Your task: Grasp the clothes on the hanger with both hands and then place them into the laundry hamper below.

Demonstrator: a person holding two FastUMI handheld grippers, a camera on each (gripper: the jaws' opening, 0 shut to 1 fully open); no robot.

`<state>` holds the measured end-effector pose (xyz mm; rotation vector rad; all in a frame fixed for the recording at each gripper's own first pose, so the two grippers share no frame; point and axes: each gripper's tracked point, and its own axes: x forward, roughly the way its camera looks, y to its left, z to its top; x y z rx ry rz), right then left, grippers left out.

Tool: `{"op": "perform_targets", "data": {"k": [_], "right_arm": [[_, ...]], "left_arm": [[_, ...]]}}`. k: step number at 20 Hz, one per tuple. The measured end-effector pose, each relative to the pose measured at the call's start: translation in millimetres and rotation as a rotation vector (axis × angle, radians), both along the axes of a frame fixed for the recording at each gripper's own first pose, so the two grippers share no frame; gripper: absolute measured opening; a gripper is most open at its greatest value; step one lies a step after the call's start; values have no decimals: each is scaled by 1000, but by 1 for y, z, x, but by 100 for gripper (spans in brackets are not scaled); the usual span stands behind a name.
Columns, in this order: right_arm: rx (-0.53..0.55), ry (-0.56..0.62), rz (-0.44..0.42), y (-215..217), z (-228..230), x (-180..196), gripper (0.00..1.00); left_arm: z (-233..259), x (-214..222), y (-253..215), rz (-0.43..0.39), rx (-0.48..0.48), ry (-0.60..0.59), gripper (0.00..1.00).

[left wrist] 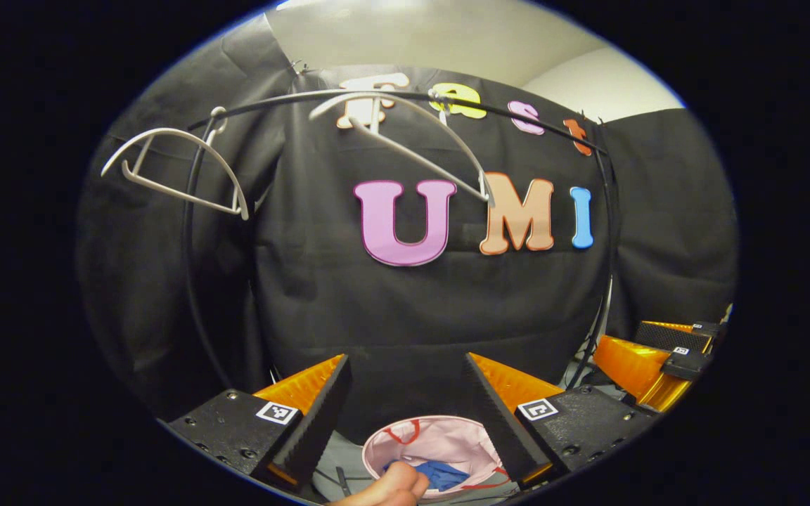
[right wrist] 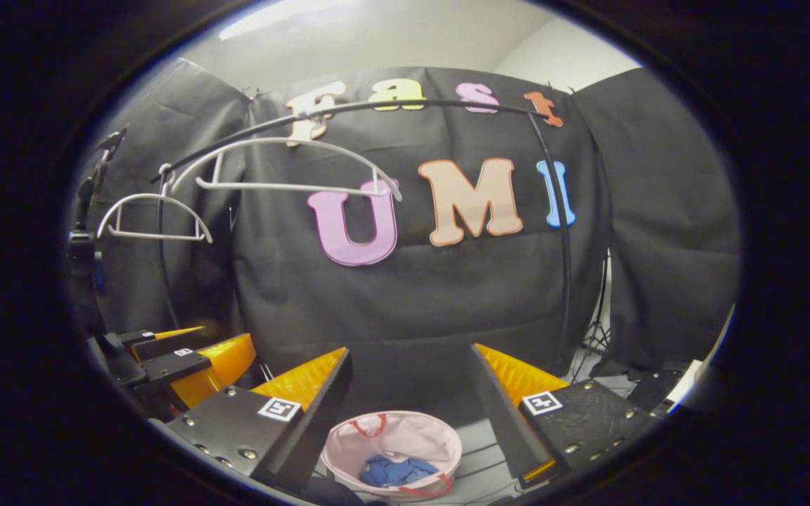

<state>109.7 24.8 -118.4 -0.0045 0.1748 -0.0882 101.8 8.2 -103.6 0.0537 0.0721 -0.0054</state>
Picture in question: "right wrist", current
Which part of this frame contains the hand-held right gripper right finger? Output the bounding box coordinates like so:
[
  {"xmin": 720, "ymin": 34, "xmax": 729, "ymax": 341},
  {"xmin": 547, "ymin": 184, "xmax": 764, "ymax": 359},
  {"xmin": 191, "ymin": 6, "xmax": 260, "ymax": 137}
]
[{"xmin": 471, "ymin": 342, "xmax": 649, "ymax": 491}]

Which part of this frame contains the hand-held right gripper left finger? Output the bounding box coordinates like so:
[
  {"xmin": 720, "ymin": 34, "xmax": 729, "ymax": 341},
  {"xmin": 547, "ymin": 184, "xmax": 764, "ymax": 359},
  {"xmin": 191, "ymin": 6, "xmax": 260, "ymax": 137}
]
[{"xmin": 165, "ymin": 347, "xmax": 354, "ymax": 494}]

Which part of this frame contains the pink laundry hamper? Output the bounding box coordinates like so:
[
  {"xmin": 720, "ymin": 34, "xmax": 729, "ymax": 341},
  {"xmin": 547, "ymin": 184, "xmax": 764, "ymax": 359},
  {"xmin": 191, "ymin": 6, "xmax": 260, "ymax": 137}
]
[{"xmin": 320, "ymin": 410, "xmax": 464, "ymax": 502}]

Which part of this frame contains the blue corduroy jacket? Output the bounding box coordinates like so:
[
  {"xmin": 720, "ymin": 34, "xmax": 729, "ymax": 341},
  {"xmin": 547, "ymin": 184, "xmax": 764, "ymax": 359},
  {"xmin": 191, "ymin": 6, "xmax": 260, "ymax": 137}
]
[{"xmin": 359, "ymin": 454, "xmax": 440, "ymax": 488}]

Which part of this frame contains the white plastic hanger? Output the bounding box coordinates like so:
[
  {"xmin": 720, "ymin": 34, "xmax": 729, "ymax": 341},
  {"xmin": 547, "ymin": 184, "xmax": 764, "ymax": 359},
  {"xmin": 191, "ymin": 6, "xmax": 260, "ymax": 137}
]
[
  {"xmin": 97, "ymin": 193, "xmax": 214, "ymax": 245},
  {"xmin": 169, "ymin": 136, "xmax": 404, "ymax": 203}
]

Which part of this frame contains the black clothes rack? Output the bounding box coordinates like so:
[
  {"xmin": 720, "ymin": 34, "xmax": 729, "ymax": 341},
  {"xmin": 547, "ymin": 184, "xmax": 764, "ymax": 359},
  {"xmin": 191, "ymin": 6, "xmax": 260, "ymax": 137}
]
[{"xmin": 150, "ymin": 98, "xmax": 575, "ymax": 375}]

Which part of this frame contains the black tripod stand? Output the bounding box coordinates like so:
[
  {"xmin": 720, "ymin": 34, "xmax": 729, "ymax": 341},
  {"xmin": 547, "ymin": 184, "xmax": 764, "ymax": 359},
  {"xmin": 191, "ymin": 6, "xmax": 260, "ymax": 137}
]
[{"xmin": 572, "ymin": 252, "xmax": 614, "ymax": 384}]

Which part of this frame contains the white flat object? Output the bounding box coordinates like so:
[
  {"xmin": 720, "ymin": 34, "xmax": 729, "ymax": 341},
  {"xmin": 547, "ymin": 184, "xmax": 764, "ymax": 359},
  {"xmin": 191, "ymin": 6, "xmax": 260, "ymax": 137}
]
[{"xmin": 664, "ymin": 358, "xmax": 702, "ymax": 406}]

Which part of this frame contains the black backdrop cloth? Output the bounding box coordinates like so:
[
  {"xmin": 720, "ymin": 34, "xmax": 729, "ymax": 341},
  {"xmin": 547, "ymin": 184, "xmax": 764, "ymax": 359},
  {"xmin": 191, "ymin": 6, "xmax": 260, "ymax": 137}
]
[{"xmin": 71, "ymin": 60, "xmax": 743, "ymax": 422}]

